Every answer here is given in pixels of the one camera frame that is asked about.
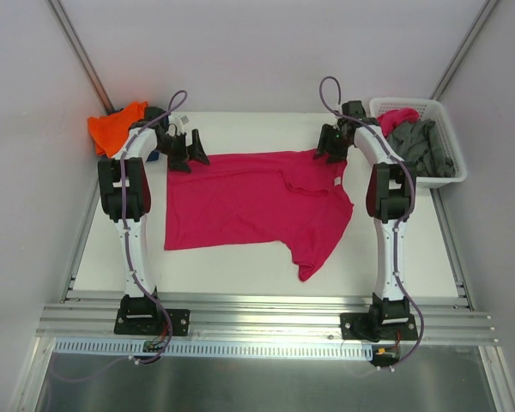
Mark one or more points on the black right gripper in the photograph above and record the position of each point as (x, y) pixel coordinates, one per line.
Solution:
(334, 140)

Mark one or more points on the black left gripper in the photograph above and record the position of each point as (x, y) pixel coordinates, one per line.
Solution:
(181, 146)

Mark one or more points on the magenta t shirt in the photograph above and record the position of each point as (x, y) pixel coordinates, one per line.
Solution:
(392, 119)
(290, 197)

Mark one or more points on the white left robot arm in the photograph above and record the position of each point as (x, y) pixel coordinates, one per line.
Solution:
(125, 196)

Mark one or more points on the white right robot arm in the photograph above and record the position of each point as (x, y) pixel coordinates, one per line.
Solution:
(390, 200)

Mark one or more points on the grey t shirts in basket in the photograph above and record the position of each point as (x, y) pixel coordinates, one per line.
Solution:
(419, 144)

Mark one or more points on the folded blue t shirt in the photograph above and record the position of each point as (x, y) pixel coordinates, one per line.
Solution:
(154, 156)

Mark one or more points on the magenta t shirt in basket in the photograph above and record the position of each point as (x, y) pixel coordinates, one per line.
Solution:
(392, 119)

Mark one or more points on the folded orange t shirt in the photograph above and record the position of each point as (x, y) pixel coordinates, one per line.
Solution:
(110, 133)

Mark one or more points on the white plastic laundry basket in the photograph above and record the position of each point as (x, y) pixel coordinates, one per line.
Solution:
(429, 110)

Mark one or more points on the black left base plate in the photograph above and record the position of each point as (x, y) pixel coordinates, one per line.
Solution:
(152, 323)

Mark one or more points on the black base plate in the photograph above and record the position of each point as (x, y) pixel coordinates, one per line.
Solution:
(152, 323)
(359, 326)

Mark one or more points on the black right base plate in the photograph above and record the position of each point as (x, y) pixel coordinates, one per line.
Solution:
(359, 326)

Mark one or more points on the white slotted cable duct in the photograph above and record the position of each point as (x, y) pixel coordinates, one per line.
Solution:
(209, 349)

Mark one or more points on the left corner metal post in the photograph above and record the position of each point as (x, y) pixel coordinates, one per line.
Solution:
(69, 31)

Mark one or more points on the corner metal post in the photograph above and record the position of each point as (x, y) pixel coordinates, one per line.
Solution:
(477, 26)
(69, 31)

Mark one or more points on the aluminium mounting rail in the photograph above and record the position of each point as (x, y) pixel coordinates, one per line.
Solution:
(254, 318)

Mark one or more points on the right corner metal post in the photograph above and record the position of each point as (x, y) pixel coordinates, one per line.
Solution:
(477, 26)

